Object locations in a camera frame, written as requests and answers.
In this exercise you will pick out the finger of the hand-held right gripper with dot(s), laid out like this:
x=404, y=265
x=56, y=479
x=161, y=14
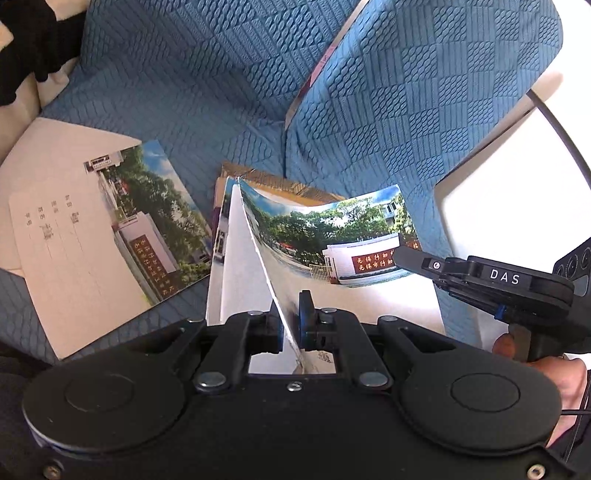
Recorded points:
x=415, y=261
x=466, y=290

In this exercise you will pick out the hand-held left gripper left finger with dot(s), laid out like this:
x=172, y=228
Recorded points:
x=272, y=332

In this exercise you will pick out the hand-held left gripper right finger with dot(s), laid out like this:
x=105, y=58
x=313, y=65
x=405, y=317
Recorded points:
x=304, y=318

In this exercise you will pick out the gold patterned book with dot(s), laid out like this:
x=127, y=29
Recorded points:
x=286, y=187

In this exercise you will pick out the purple book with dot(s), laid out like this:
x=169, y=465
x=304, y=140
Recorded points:
x=214, y=207

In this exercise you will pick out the person's right forearm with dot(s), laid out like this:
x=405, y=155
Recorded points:
x=582, y=443

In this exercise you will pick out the person's right hand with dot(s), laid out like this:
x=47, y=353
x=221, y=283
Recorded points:
x=570, y=383

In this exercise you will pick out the white wardrobe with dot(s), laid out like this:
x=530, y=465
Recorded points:
x=485, y=207

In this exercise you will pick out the blue quilted seat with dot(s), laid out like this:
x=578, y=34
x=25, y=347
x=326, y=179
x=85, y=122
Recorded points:
x=184, y=69
x=415, y=92

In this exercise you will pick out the grey wardrobe frame strip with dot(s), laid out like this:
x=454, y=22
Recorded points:
x=558, y=134

